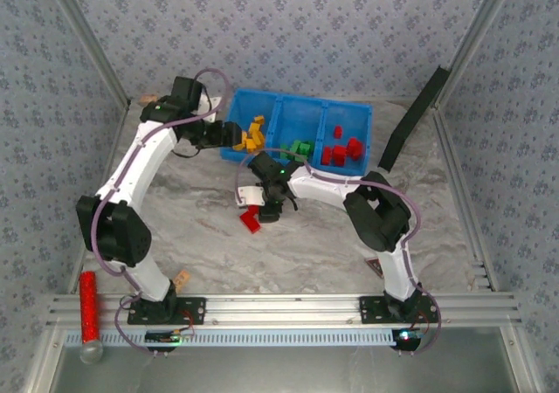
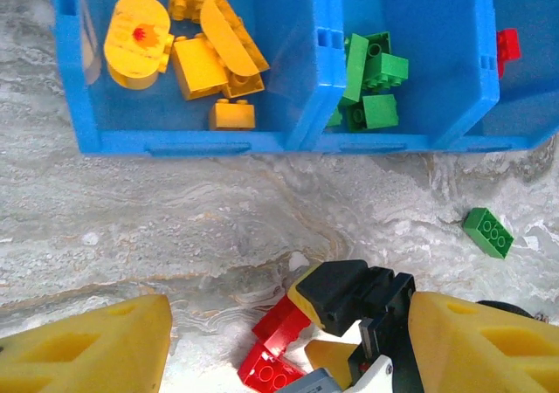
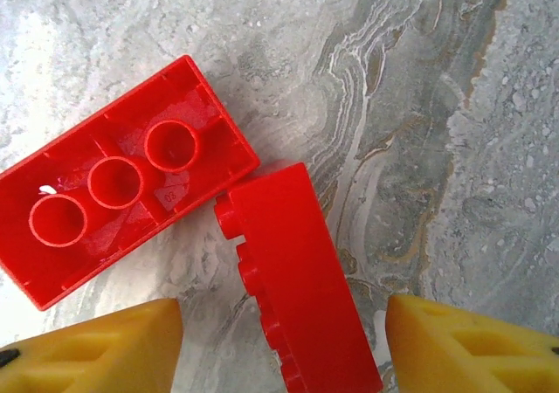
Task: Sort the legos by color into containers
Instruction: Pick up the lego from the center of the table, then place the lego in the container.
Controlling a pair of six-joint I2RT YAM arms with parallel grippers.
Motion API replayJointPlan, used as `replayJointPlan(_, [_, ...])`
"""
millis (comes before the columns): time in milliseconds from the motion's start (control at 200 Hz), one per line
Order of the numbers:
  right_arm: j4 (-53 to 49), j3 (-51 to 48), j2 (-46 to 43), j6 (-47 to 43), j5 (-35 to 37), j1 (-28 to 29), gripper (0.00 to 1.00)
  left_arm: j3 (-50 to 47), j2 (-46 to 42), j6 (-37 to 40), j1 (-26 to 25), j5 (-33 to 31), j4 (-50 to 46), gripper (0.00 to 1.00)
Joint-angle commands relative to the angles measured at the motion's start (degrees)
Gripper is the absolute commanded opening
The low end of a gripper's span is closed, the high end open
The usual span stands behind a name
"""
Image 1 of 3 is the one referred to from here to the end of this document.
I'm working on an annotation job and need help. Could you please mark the blue three-compartment plastic bin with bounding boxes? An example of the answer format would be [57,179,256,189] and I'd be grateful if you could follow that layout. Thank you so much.
[219,87,376,178]

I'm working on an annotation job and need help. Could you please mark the black red triangle sign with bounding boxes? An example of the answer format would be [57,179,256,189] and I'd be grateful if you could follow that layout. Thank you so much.
[365,257,385,279]

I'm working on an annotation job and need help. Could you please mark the long black foam strip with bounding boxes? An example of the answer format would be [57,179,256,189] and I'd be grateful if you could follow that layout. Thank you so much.
[377,65,452,171]

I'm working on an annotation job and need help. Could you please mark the small circuit board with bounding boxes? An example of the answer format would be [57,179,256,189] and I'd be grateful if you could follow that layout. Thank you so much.
[391,327,424,351]
[145,329,196,344]

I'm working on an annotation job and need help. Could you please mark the red glitter microphone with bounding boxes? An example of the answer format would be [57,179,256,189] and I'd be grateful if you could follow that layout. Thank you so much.
[78,270,106,365]

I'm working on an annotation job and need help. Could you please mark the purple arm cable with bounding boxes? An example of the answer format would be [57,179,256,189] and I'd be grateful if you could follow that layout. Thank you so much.
[234,148,442,355]
[114,67,232,357]

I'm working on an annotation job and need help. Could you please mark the aluminium table side rail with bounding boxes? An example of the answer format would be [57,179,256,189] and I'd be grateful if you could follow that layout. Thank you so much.
[68,100,132,294]
[430,102,500,293]

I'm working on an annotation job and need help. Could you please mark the aluminium mounting rail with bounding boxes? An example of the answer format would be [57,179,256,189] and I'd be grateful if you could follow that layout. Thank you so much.
[45,292,523,329]

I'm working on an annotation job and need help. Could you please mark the aluminium frame post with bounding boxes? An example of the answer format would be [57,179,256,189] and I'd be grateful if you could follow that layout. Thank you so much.
[43,0,133,108]
[435,0,523,106]

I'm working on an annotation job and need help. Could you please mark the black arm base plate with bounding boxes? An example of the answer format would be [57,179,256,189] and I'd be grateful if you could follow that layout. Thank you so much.
[358,295,440,324]
[127,296,207,326]

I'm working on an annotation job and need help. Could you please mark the blue slotted cable duct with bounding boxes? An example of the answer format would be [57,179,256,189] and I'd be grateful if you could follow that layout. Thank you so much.
[64,327,399,348]

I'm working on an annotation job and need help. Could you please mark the aluminium frame leg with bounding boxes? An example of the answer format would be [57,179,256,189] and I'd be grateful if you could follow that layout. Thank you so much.
[24,327,66,393]
[500,326,545,393]

